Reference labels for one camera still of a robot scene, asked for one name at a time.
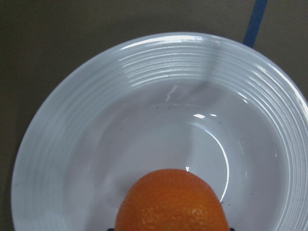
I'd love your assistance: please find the white ceramic plate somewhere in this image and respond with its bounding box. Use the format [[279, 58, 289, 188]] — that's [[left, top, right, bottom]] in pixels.
[[11, 32, 308, 231]]

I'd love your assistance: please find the orange fruit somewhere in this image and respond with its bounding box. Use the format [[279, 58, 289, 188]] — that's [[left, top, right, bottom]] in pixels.
[[115, 169, 230, 231]]

